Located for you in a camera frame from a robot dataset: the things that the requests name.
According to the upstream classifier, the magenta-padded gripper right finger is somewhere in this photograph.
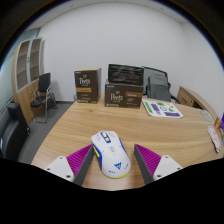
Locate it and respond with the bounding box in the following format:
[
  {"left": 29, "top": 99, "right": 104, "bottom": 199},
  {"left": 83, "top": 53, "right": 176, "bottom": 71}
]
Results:
[{"left": 133, "top": 143, "right": 184, "bottom": 186}]

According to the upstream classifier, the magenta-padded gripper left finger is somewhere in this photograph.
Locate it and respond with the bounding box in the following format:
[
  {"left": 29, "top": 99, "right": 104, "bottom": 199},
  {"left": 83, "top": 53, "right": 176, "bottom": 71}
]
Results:
[{"left": 44, "top": 143, "right": 95, "bottom": 187}]

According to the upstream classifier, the white blue yellow computer mouse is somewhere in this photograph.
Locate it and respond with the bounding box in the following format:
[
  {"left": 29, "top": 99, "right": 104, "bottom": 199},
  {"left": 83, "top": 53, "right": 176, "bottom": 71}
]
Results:
[{"left": 90, "top": 130, "right": 132, "bottom": 180}]

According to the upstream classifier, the white printed leaflet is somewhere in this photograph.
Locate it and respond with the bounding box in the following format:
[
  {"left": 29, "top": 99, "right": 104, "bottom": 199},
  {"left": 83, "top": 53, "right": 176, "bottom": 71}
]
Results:
[{"left": 142, "top": 99, "right": 184, "bottom": 119}]

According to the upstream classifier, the black leather armchair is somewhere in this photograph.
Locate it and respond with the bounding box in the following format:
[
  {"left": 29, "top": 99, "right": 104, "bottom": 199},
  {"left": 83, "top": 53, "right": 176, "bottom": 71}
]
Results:
[{"left": 0, "top": 102, "right": 31, "bottom": 159}]

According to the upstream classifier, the round grey desk pad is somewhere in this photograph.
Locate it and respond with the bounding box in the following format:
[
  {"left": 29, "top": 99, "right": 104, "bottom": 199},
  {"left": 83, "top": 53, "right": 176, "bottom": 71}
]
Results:
[{"left": 199, "top": 109, "right": 215, "bottom": 124}]

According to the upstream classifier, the orange cardboard box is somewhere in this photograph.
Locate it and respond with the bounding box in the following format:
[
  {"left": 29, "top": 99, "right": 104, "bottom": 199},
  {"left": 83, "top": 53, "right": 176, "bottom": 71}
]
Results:
[{"left": 213, "top": 117, "right": 224, "bottom": 131}]

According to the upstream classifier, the wooden side desk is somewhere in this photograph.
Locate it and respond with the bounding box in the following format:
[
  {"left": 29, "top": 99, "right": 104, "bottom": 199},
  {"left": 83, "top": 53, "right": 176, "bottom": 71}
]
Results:
[{"left": 176, "top": 85, "right": 219, "bottom": 119}]

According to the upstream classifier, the grey mesh office chair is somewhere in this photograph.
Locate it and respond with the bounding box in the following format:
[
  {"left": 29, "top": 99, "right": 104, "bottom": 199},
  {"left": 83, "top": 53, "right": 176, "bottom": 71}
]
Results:
[{"left": 143, "top": 66, "right": 181, "bottom": 104}]

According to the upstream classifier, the wide brown cardboard box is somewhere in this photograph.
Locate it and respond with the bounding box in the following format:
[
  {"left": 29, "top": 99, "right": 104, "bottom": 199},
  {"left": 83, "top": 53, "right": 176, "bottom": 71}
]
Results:
[{"left": 104, "top": 79, "right": 145, "bottom": 109}]

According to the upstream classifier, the black visitor chair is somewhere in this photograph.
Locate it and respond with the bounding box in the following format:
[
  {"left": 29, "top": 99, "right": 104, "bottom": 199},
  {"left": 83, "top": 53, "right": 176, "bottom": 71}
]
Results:
[{"left": 30, "top": 72, "right": 58, "bottom": 124}]

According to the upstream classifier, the tall brown cardboard box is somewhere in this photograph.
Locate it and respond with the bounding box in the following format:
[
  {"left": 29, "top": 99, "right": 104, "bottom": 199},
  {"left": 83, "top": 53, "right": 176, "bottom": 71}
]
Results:
[{"left": 73, "top": 68, "right": 102, "bottom": 104}]

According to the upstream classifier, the wooden shelf cabinet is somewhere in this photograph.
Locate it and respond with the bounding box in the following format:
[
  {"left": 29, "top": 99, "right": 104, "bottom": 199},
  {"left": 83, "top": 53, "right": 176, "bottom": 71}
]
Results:
[{"left": 10, "top": 37, "right": 46, "bottom": 125}]

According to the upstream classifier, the dark printed cardboard box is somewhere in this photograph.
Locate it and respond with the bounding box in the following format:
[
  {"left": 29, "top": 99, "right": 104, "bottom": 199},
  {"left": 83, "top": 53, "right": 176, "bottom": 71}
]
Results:
[{"left": 107, "top": 63, "right": 145, "bottom": 87}]

